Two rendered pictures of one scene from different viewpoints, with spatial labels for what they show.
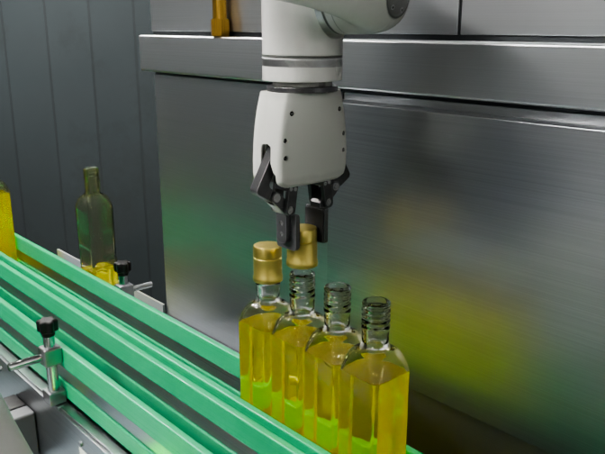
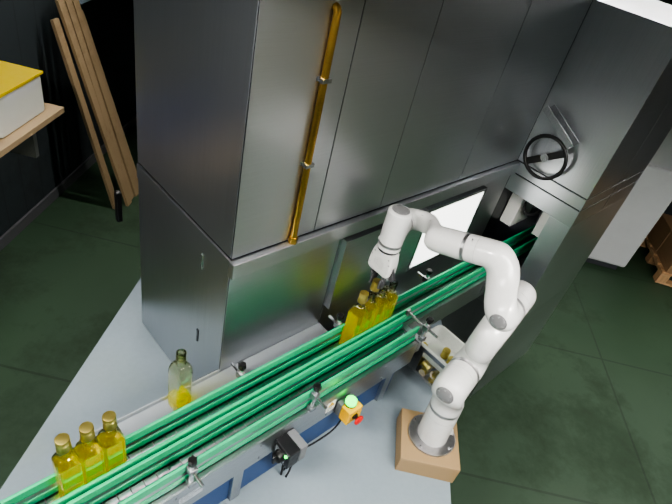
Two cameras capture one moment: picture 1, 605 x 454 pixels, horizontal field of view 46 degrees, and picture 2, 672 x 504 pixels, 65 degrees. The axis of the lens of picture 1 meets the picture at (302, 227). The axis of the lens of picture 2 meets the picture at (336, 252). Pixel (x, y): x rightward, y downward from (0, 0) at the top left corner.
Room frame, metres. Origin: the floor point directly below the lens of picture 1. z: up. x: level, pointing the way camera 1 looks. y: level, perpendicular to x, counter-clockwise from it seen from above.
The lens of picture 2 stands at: (1.16, 1.46, 2.58)
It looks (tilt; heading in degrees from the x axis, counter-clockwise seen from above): 37 degrees down; 261
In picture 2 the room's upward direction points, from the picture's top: 15 degrees clockwise
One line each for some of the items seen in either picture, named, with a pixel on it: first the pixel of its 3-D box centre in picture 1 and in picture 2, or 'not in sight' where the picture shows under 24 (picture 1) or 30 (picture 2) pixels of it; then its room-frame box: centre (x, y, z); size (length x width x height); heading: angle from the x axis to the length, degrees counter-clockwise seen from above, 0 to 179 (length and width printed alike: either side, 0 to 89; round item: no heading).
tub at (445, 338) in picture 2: not in sight; (444, 353); (0.36, -0.06, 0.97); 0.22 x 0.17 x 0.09; 132
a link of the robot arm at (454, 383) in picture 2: not in sight; (450, 391); (0.45, 0.28, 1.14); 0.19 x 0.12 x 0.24; 52
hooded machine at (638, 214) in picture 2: not in sight; (616, 177); (-1.75, -2.69, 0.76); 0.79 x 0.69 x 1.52; 173
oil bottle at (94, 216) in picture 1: (95, 232); (180, 379); (1.38, 0.41, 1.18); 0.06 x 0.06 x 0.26; 46
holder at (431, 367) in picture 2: not in sight; (436, 356); (0.38, -0.08, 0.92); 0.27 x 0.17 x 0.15; 132
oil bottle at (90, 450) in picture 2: not in sight; (90, 457); (1.54, 0.70, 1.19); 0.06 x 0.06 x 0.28; 42
